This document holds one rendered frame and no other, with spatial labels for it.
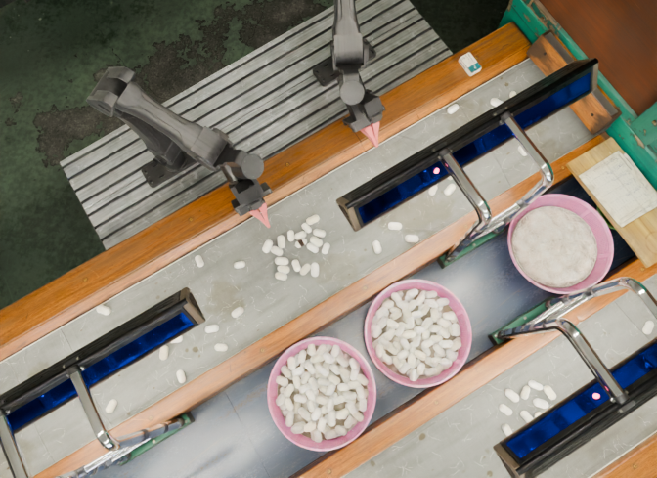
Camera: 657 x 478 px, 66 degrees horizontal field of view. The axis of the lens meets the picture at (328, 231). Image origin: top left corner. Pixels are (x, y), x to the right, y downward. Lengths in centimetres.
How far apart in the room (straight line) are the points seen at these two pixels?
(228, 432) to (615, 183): 120
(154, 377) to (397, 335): 63
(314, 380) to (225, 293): 32
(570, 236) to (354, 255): 58
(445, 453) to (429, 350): 24
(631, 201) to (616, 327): 33
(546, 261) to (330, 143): 66
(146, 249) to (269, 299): 36
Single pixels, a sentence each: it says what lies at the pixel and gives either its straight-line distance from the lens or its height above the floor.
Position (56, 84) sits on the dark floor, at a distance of 277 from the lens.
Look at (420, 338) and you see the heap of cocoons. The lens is 134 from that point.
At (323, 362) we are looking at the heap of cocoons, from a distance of 134.
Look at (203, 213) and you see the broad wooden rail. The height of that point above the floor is 76.
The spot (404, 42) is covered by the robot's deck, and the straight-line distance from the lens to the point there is 172.
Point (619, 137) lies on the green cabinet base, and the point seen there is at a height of 79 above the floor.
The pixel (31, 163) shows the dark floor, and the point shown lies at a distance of 264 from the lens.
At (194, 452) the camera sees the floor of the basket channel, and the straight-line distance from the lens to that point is 146.
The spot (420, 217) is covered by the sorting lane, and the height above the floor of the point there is 74.
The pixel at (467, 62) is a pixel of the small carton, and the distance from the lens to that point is 157.
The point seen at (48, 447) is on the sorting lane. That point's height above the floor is 74.
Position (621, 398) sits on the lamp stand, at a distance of 106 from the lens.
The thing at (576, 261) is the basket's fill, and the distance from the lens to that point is 149.
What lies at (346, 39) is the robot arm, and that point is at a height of 102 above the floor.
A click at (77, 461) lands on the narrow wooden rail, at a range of 147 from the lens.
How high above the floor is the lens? 206
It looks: 75 degrees down
